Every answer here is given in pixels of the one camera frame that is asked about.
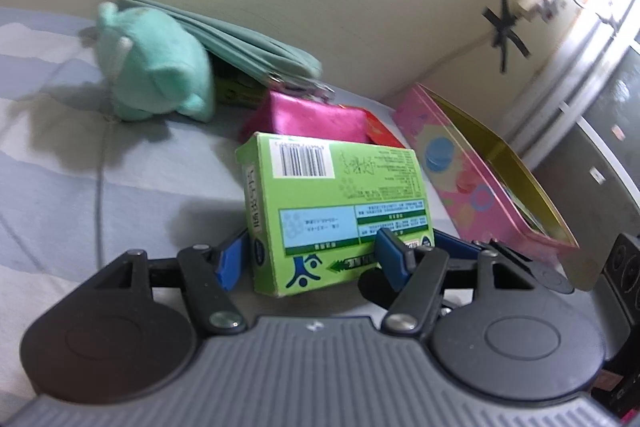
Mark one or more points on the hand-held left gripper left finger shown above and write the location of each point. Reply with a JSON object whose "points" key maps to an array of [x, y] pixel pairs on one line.
{"points": [[229, 263]]}

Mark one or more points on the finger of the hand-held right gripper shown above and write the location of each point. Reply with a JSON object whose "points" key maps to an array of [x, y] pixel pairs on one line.
{"points": [[372, 291], [455, 245]]}

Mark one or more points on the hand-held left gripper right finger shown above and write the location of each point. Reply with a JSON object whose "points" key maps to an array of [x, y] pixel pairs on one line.
{"points": [[395, 259]]}

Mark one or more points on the pink tin box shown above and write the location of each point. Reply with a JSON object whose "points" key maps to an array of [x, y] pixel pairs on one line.
{"points": [[450, 167]]}

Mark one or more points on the green cardboard box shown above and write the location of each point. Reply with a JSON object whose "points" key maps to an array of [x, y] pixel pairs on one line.
{"points": [[320, 207]]}

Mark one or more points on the teal plush toy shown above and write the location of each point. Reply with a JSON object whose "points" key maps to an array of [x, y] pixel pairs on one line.
{"points": [[155, 67]]}

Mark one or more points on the white door sticker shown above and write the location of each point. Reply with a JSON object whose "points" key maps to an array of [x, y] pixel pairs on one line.
{"points": [[597, 175]]}

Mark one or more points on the red packet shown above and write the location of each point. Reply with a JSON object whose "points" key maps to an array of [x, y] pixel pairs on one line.
{"points": [[380, 132]]}

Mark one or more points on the pink door sticker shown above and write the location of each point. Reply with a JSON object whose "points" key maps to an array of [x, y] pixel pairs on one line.
{"points": [[618, 132]]}

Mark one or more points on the aluminium sliding door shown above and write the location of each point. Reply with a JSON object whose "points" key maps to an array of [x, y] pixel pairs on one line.
{"points": [[600, 117]]}

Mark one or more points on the magenta satin pouch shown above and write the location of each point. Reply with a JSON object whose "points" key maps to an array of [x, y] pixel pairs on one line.
{"points": [[310, 117]]}

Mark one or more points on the small green packet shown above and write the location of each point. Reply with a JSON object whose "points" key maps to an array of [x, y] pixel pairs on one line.
{"points": [[232, 92]]}

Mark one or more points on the grey patterned bed sheet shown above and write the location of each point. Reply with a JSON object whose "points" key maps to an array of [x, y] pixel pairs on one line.
{"points": [[75, 187]]}

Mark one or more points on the black tape cross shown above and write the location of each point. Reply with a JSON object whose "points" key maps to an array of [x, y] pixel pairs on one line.
{"points": [[504, 32]]}

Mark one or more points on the teal zip pouch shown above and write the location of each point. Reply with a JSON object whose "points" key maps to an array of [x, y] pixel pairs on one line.
{"points": [[240, 42]]}

